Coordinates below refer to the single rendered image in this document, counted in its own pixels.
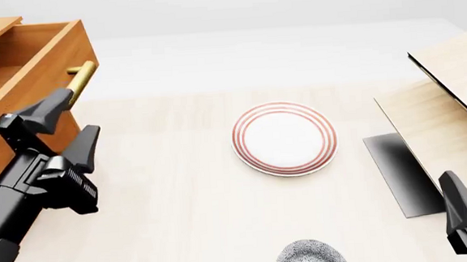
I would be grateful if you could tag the pale wooden board, black edge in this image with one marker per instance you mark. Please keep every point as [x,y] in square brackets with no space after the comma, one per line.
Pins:
[462,62]

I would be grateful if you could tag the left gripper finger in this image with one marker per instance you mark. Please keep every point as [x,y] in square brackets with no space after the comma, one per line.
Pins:
[43,113]
[83,149]

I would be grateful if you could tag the grey patterned bowl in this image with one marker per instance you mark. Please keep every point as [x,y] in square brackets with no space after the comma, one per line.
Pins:
[310,257]

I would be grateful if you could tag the white plate with red rings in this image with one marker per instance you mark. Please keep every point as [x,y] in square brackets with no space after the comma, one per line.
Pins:
[284,140]

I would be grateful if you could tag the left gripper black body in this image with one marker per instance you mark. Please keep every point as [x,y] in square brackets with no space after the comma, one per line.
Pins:
[80,189]

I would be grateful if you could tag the wooden cabinet drawer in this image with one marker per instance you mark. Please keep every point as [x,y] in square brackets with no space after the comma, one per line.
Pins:
[31,70]

